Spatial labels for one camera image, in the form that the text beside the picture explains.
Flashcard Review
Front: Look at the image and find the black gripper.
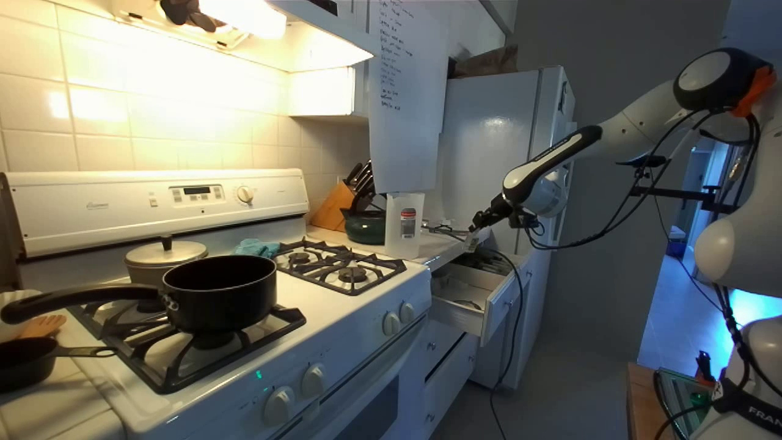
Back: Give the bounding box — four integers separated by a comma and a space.
468, 193, 543, 234

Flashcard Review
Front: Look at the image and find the narrow white drawer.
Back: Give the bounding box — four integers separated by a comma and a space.
430, 256, 529, 340

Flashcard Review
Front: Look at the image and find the white bottom drawer front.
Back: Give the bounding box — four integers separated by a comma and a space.
414, 361, 484, 440

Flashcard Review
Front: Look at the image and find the translucent white plastic pitcher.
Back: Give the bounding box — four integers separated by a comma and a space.
385, 191, 429, 262

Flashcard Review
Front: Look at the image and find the white refrigerator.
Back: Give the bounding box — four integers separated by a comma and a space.
430, 65, 581, 394

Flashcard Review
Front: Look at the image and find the dark round bowl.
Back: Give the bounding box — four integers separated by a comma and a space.
341, 206, 390, 247

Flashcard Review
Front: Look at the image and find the white paper sheet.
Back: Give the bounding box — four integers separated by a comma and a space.
364, 0, 456, 196

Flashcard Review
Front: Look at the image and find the wooden knife block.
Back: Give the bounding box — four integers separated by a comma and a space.
309, 158, 379, 231

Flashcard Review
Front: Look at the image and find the cardboard box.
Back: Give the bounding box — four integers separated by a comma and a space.
447, 43, 520, 81

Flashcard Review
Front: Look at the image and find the white gas stove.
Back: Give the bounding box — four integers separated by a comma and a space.
0, 166, 438, 440

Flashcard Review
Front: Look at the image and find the blue bin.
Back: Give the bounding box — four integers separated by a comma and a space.
667, 224, 693, 262

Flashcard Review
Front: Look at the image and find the teal cloth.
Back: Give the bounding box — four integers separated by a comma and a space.
234, 236, 287, 259

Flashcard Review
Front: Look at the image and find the white range hood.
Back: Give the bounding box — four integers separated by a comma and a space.
46, 0, 376, 72

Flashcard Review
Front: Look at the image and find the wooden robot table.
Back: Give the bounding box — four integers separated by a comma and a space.
624, 361, 682, 440

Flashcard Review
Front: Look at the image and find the black saucepan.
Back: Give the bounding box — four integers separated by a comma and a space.
0, 252, 281, 334

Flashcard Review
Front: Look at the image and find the small pot with lid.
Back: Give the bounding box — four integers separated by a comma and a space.
123, 234, 211, 289

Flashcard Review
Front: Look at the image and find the dark fixture under hood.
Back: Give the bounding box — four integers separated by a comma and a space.
159, 0, 222, 34

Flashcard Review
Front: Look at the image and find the wooden spatula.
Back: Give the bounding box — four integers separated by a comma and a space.
16, 312, 69, 341

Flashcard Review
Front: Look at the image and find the black frying pan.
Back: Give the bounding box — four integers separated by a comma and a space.
0, 334, 117, 395

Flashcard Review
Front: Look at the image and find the black power cable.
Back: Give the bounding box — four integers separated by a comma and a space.
423, 218, 530, 440

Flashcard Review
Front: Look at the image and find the black wrist cable bundle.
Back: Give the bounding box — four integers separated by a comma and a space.
524, 108, 782, 411

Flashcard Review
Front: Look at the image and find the black camera stand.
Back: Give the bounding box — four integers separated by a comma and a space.
625, 154, 728, 210

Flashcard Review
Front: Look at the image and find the white wall cabinet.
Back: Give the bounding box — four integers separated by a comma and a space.
287, 65, 369, 120

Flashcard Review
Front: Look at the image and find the metal mounting frame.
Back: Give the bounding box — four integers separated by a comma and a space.
655, 368, 712, 435

